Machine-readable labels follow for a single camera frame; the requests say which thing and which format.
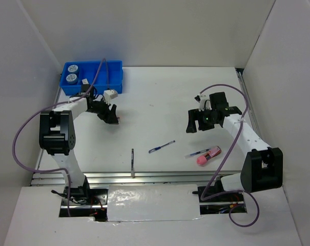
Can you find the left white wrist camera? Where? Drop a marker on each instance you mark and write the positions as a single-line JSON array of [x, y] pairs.
[[109, 95]]

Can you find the aluminium front rail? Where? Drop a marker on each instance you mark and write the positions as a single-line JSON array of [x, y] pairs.
[[105, 178]]

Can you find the pink capped marker tube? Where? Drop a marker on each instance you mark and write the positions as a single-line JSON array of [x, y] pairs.
[[211, 153]]

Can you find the dark blue gel pen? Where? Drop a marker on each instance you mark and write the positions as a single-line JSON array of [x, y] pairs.
[[196, 153]]

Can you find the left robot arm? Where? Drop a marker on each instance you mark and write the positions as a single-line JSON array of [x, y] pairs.
[[57, 136]]

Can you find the blue clear ballpoint pen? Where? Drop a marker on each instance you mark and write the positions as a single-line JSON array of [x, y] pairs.
[[160, 147]]

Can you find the aluminium rail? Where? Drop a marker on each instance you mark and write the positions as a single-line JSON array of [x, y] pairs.
[[254, 123], [105, 178]]

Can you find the aluminium right rail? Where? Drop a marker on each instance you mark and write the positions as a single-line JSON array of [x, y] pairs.
[[254, 123]]

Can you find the silver foil cover sheet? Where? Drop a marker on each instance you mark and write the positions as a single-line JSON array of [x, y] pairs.
[[160, 202]]

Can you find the blue compartment tray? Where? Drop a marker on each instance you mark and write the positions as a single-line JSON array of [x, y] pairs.
[[104, 77]]

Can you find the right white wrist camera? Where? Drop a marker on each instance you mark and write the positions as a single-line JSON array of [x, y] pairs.
[[204, 102]]

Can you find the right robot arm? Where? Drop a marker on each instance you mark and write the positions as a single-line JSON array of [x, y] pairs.
[[233, 120]]

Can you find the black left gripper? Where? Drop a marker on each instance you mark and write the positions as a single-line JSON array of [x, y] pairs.
[[110, 117]]

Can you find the black gel pen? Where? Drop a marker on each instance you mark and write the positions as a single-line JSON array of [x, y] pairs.
[[132, 164]]

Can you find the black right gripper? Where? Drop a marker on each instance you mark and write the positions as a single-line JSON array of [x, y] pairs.
[[194, 115]]

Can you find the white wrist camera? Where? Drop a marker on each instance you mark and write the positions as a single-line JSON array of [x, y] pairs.
[[204, 102], [109, 95]]

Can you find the white staples box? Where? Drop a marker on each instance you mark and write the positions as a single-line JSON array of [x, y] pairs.
[[85, 81]]

